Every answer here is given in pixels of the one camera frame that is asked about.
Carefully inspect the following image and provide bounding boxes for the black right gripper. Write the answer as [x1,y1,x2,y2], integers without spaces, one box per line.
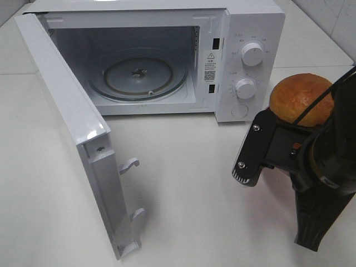
[265,83,355,251]

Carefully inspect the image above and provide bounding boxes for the burger with lettuce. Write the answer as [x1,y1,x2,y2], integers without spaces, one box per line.
[269,73,334,127]

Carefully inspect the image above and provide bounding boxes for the round white door button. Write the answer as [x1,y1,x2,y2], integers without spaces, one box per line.
[231,105,249,119]

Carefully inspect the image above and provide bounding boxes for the white microwave door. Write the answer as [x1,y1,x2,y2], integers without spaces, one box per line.
[15,13,145,260]

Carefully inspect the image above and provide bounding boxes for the lower white timer knob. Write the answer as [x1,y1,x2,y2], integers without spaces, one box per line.
[235,78,256,99]

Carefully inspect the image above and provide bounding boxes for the upper white power knob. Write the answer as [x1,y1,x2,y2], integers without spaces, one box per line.
[241,41,264,67]

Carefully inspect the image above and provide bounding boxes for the white microwave oven body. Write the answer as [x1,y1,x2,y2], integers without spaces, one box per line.
[21,1,285,122]

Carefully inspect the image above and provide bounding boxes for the white warning label sticker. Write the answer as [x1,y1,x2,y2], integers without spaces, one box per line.
[202,50,218,83]

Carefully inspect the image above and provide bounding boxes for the glass microwave turntable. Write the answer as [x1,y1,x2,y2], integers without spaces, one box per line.
[89,48,188,102]

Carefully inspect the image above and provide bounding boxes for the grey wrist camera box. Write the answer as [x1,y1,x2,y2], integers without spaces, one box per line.
[231,110,276,187]

